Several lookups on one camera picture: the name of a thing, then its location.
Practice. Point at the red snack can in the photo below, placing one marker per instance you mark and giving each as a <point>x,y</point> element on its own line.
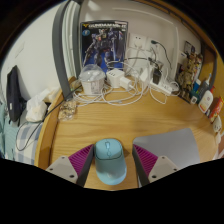
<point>216,108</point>

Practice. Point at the blue checked bedding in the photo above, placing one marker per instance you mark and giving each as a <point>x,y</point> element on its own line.
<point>26,136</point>

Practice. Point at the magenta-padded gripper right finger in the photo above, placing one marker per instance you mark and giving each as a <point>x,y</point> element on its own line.
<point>161,165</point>

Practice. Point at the white plastic bag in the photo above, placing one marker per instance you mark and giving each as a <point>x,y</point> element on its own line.
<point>36,108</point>

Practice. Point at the robot model kit box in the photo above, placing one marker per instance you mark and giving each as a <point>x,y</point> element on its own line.
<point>104,46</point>

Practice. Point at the white pump lotion bottle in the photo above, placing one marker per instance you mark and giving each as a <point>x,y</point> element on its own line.
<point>206,100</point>

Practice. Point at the white mug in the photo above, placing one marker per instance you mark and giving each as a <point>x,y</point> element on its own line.
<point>217,124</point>

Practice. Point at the black bag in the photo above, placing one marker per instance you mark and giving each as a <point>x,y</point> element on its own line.
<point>15,95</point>

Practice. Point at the clear crumpled wrapper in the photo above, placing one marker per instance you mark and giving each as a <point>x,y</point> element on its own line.
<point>67,111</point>

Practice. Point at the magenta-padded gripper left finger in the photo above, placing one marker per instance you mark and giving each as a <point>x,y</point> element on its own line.
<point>63,165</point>

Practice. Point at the grey metal frame post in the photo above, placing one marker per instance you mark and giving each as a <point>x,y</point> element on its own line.
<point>60,50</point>

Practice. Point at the black power adapter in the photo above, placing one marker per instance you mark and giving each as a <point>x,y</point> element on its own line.
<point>156,76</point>

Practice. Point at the clear lidded plastic container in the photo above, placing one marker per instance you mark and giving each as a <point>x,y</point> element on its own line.
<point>92,80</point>

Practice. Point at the white power strip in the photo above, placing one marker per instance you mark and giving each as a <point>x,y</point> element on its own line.
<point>161,87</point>

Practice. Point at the white wall socket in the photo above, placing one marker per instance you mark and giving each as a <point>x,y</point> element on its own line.
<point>137,40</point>

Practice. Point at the blue bottle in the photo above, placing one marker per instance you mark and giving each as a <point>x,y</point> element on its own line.
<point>196,88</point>

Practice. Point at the light blue computer mouse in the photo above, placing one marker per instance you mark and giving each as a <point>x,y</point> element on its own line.
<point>110,163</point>

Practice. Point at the white charger block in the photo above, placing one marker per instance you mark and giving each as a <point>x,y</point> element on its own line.
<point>114,77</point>

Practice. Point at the grey mouse pad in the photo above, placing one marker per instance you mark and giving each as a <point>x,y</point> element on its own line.
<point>173,145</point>

